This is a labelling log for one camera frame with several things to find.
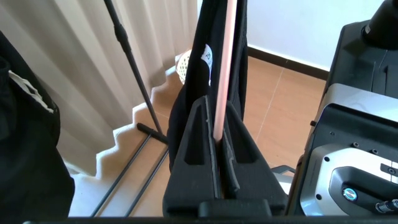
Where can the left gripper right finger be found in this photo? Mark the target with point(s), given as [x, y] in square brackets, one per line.
[255, 186]

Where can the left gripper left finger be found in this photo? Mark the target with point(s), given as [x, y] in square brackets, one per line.
[192, 186]

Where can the black garment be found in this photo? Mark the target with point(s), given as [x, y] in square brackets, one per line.
[196, 81]

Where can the pink clothes hanger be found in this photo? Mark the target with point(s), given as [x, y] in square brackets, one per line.
[225, 62]

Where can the black shorts with white logo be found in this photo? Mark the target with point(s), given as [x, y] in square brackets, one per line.
[28, 155]

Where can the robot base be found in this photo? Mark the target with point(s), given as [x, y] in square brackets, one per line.
[351, 124]

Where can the white laundry basket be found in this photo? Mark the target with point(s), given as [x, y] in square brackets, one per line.
[183, 67]

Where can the black clothes rack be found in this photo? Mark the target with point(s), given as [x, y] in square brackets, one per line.
[124, 40]

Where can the beige curtain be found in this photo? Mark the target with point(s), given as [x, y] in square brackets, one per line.
[77, 62]

